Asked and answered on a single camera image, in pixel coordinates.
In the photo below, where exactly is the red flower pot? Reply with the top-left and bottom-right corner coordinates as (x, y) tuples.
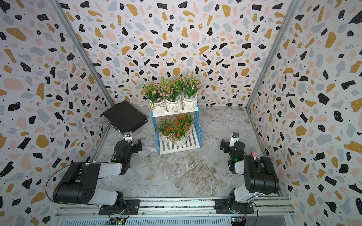
(178, 113), (196, 131)
(172, 115), (188, 147)
(157, 116), (173, 142)

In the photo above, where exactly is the blue white slatted rack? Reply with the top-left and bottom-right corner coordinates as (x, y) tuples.
(150, 104), (203, 155)

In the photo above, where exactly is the pink flower pot front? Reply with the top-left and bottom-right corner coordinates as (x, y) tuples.
(141, 80), (167, 115)

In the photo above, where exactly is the pink flower pot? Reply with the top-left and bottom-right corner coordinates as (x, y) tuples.
(181, 72), (201, 111)
(162, 77), (183, 113)
(141, 80), (167, 115)

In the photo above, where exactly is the pink flower pot back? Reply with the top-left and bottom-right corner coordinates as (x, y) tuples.
(181, 72), (201, 111)

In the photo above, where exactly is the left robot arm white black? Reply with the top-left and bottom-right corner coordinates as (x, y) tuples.
(52, 139), (142, 208)

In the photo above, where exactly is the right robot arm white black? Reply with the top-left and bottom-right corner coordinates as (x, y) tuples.
(220, 139), (280, 206)

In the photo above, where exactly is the pink cylindrical object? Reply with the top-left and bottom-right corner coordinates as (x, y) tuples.
(251, 147), (261, 157)

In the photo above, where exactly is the black square box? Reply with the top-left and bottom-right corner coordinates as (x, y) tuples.
(103, 100), (148, 133)

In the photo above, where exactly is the green circuit board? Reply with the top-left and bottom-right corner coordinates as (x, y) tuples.
(109, 218), (126, 226)

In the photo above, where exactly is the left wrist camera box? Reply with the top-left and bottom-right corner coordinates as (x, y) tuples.
(123, 131), (133, 142)

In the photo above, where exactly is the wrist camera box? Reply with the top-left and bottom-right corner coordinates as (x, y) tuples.
(229, 132), (239, 147)
(123, 131), (133, 142)

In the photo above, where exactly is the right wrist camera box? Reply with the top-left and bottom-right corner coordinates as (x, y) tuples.
(229, 132), (239, 147)

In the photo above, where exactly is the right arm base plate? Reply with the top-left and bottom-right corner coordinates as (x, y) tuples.
(215, 199), (254, 214)

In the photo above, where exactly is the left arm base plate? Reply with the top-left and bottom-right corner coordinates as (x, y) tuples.
(99, 199), (140, 217)

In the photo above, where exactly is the aluminium rail frame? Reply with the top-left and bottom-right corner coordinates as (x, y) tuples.
(54, 196), (299, 226)

